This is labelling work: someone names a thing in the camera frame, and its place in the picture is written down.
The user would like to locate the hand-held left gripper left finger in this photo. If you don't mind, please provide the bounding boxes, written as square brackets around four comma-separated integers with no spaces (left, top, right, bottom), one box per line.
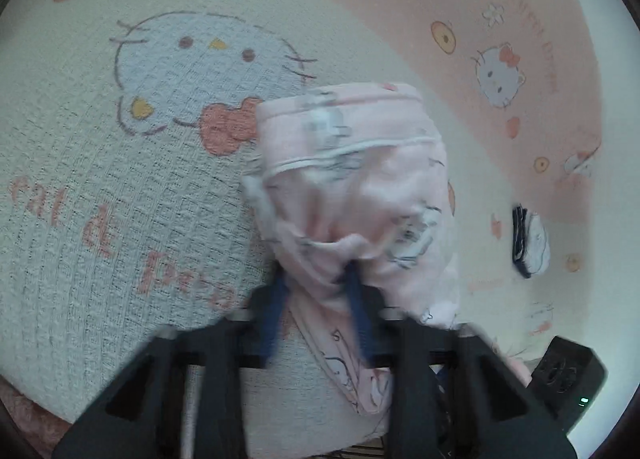
[52,269,291,459]

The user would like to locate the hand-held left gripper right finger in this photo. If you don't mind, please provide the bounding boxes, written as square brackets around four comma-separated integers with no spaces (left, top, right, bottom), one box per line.
[344,264,576,459]

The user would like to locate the pink printed pants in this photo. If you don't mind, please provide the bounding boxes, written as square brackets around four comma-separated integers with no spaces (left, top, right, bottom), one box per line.
[240,82,463,415]

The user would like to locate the folded white and navy clothes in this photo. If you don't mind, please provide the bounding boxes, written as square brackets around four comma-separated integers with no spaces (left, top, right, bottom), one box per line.
[511,206,552,280]

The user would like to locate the pink cat printed blanket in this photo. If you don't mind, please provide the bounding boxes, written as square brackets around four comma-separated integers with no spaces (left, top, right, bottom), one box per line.
[0,0,623,457]

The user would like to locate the pink fluffy cloth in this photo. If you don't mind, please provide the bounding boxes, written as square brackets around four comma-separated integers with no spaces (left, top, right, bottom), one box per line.
[0,379,76,459]

